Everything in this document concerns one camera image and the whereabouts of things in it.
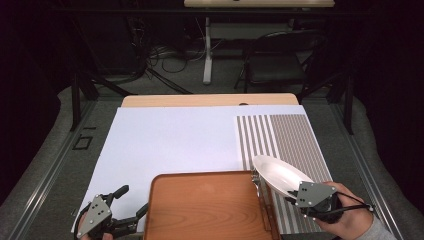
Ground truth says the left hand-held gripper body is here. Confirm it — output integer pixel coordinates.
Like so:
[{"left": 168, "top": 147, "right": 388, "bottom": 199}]
[{"left": 73, "top": 193, "right": 118, "bottom": 240}]

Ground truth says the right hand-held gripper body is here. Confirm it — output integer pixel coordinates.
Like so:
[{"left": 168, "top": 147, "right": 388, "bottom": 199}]
[{"left": 293, "top": 180, "right": 345, "bottom": 225}]

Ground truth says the white round plate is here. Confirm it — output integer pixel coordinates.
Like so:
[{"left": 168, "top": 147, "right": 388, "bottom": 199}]
[{"left": 251, "top": 154, "right": 315, "bottom": 200}]

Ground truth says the wooden-handled table knife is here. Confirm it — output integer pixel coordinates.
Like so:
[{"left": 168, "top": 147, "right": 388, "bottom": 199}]
[{"left": 258, "top": 184, "right": 280, "bottom": 240}]

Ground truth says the brown wooden tray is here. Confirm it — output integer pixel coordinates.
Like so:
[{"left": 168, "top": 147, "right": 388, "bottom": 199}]
[{"left": 143, "top": 170, "right": 282, "bottom": 240}]

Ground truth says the person's left hand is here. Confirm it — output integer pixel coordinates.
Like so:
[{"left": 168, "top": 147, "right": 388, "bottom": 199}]
[{"left": 77, "top": 212, "right": 115, "bottom": 240}]

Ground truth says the person's right hand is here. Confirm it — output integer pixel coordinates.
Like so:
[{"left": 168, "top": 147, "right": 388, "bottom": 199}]
[{"left": 314, "top": 181, "right": 375, "bottom": 240}]

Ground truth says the grey striped placemat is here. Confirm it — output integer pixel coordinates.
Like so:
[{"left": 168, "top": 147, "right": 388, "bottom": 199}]
[{"left": 235, "top": 113, "right": 334, "bottom": 235}]

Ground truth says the white table cover sheet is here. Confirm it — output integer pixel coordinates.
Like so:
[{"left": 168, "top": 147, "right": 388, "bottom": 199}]
[{"left": 71, "top": 105, "right": 307, "bottom": 234}]

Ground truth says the black metal stand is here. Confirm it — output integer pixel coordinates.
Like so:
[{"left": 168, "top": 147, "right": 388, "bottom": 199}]
[
  {"left": 69, "top": 70, "right": 135, "bottom": 133},
  {"left": 295, "top": 69, "right": 355, "bottom": 136}
]

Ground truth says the black folding chair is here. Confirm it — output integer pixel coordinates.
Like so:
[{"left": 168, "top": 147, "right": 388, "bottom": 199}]
[{"left": 233, "top": 30, "right": 327, "bottom": 94}]

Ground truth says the light desk with white leg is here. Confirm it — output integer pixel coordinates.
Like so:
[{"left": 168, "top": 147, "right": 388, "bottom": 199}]
[{"left": 183, "top": 0, "right": 336, "bottom": 85}]

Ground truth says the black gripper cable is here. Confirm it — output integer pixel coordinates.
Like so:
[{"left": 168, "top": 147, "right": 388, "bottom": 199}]
[{"left": 311, "top": 191, "right": 375, "bottom": 219}]

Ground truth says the aluminium floor rail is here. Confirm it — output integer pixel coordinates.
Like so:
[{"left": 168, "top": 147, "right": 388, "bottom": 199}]
[
  {"left": 329, "top": 99, "right": 406, "bottom": 240},
  {"left": 4, "top": 99, "right": 98, "bottom": 240}
]

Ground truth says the tangle of black cables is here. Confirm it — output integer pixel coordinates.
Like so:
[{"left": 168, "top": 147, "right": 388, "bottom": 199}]
[{"left": 125, "top": 15, "right": 223, "bottom": 95}]

